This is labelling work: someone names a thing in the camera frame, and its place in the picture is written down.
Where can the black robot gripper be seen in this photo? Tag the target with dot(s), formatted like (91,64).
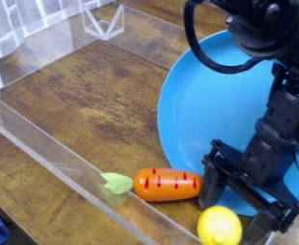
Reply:
(254,173)

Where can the yellow toy lemon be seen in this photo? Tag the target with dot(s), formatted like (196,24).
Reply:
(219,227)

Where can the orange toy carrot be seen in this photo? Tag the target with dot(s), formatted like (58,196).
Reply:
(156,184)

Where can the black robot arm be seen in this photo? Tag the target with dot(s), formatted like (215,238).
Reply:
(264,26)

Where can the blue round plastic tray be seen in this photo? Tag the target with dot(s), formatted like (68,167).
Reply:
(206,106)

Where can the white patterned curtain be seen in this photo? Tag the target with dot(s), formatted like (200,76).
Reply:
(24,17)

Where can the clear acrylic enclosure wall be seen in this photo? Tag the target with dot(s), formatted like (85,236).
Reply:
(80,88)

